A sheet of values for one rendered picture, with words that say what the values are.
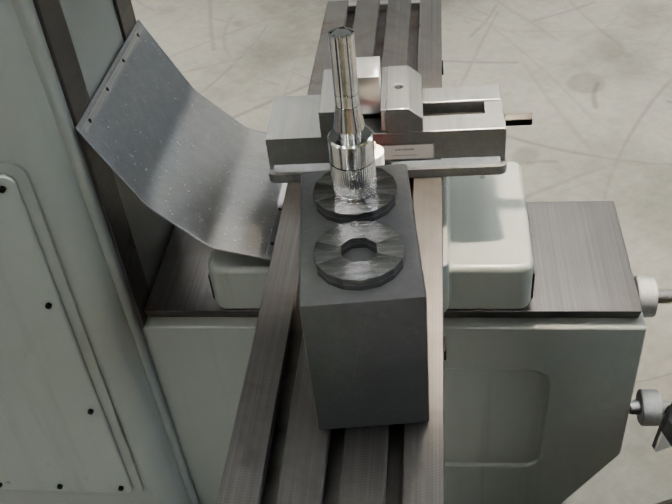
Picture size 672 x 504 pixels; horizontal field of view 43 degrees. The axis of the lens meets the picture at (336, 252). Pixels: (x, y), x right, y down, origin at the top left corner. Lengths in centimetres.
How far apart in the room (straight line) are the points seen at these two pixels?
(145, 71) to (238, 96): 203
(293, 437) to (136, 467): 73
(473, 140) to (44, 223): 61
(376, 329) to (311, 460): 17
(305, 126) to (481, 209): 32
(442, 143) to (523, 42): 242
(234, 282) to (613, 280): 59
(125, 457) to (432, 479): 82
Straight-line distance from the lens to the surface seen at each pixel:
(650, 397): 152
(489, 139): 126
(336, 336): 84
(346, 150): 86
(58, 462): 167
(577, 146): 303
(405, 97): 125
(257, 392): 99
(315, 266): 84
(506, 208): 139
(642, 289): 151
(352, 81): 84
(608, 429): 156
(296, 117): 130
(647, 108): 327
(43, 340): 142
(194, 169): 136
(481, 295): 132
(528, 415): 153
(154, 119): 136
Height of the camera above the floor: 168
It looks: 40 degrees down
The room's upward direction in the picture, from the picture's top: 6 degrees counter-clockwise
